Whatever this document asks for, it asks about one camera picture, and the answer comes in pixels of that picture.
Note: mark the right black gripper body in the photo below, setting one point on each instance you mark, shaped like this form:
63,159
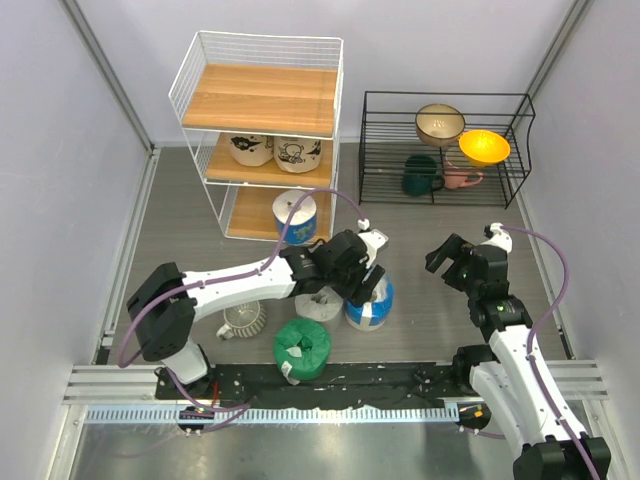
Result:
474,286

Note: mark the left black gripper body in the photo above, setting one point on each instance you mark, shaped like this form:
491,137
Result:
344,282

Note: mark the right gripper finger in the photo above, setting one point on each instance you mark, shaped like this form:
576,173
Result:
456,277
452,248

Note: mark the blue white plastic-wrapped roll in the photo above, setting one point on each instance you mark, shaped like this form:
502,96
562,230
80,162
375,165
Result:
373,313

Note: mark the white roll blue wrapper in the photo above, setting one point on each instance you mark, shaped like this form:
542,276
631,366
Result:
303,225

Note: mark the grey paper towel roll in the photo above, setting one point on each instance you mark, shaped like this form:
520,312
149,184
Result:
324,307

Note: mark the brown paper roll with cartoon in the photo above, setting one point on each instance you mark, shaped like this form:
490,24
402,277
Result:
296,154

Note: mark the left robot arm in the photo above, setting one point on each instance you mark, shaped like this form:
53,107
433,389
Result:
169,302

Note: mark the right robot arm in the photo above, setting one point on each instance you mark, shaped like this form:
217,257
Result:
508,370

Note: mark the pink mug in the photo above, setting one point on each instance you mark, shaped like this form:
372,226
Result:
458,173

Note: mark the dark green mug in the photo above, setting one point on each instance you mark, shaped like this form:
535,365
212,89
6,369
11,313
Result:
422,175

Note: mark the green wrapped paper roll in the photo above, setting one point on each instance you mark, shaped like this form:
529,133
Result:
301,350

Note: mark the yellow bowl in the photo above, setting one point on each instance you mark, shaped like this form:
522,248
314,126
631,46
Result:
484,147

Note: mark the grey ribbed mug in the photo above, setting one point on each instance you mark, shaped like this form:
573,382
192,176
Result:
243,321

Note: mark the brown glass bowl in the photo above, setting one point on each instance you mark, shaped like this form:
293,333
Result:
439,125

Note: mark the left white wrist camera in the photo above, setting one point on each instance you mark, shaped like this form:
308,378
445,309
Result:
374,240

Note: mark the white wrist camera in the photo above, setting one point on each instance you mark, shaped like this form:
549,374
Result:
497,236
374,240

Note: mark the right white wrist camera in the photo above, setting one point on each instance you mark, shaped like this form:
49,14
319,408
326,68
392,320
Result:
497,236

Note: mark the black wire rack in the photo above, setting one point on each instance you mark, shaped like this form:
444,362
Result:
388,138

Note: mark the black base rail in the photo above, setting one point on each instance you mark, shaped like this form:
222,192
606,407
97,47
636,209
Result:
395,385

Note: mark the white wire wooden shelf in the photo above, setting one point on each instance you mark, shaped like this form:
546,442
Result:
239,83

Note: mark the slotted cable duct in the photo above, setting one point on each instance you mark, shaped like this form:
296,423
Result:
184,414

